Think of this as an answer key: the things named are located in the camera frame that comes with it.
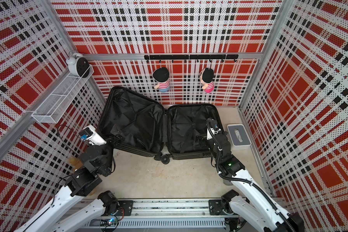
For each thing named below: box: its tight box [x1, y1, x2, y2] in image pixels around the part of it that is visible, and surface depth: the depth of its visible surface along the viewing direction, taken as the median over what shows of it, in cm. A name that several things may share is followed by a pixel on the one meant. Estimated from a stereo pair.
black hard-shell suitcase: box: [97, 86, 220, 165], surface depth 99 cm
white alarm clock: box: [65, 52, 90, 78], surface depth 81 cm
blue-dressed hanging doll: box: [152, 66, 171, 93], surface depth 98 cm
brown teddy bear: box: [68, 156, 84, 173], surface depth 82 cm
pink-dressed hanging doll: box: [199, 67, 215, 93], surface depth 98 cm
